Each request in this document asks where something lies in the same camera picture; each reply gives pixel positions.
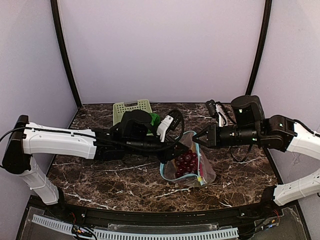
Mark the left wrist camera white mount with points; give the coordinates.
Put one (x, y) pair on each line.
(170, 123)

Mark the white slotted cable duct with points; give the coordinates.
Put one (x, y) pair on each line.
(131, 232)

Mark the left black frame post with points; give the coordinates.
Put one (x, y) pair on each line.
(63, 52)

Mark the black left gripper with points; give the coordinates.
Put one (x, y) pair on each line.
(169, 150)

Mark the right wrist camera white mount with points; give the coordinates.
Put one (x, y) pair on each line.
(218, 111)

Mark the dark red grapes bunch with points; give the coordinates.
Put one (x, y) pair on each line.
(186, 164)

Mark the black curved front rail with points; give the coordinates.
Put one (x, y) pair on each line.
(247, 218)

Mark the beige plastic basket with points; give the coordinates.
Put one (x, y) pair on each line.
(121, 107)

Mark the black frame post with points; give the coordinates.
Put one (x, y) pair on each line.
(63, 52)
(260, 46)

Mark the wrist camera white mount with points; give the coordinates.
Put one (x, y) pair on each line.
(170, 123)
(218, 111)

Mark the green bok choy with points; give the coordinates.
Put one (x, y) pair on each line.
(154, 124)

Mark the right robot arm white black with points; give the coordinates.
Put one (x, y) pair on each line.
(277, 132)

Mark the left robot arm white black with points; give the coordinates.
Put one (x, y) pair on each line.
(136, 134)

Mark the right black frame post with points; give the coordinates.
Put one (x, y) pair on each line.
(260, 46)

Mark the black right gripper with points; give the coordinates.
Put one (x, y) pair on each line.
(213, 135)

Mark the clear zip top bag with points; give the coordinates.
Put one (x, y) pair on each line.
(206, 175)

